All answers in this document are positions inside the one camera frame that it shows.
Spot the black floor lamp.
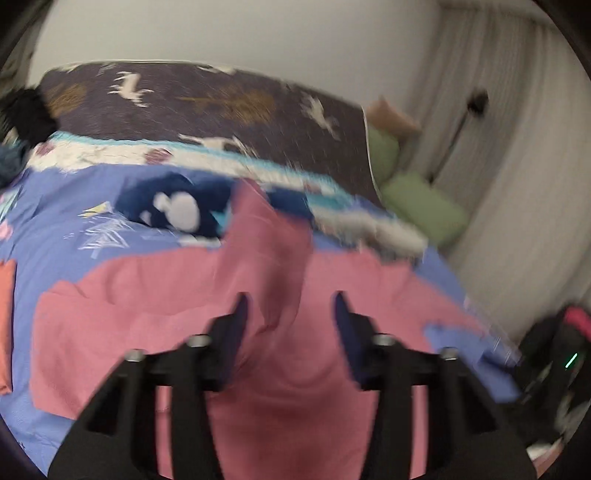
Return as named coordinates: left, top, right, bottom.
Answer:
left=427, top=88, right=490, bottom=185

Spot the pink long sleeve shirt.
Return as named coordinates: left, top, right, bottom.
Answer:
left=30, top=183, right=482, bottom=479

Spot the white teal quilt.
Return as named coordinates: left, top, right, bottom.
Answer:
left=19, top=132, right=381, bottom=212

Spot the grey curtain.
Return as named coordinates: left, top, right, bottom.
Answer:
left=402, top=1, right=590, bottom=337

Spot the black pink bag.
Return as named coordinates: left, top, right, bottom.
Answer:
left=512, top=303, right=590, bottom=447

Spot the dark deer pattern mattress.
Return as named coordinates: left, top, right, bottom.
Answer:
left=39, top=62, right=379, bottom=203

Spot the green pillow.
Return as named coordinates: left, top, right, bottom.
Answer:
left=368, top=126, right=400, bottom=187
left=380, top=172, right=469, bottom=247

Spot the tan cushion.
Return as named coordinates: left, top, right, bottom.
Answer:
left=366, top=96, right=422, bottom=139

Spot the black clothes pile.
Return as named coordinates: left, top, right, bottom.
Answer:
left=1, top=89, right=58, bottom=147

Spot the orange cloth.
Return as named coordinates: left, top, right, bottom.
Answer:
left=0, top=260, right=16, bottom=396

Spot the teal knitted blanket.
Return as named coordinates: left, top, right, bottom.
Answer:
left=0, top=140, right=30, bottom=189

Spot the green pillow back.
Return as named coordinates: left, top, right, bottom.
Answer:
left=368, top=126, right=400, bottom=187

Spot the green pillow front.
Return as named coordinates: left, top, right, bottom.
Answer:
left=380, top=172, right=469, bottom=247

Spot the grey folded cloth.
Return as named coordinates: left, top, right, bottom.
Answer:
left=311, top=207, right=429, bottom=258

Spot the navy star plush blanket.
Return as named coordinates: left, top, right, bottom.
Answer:
left=115, top=173, right=314, bottom=239

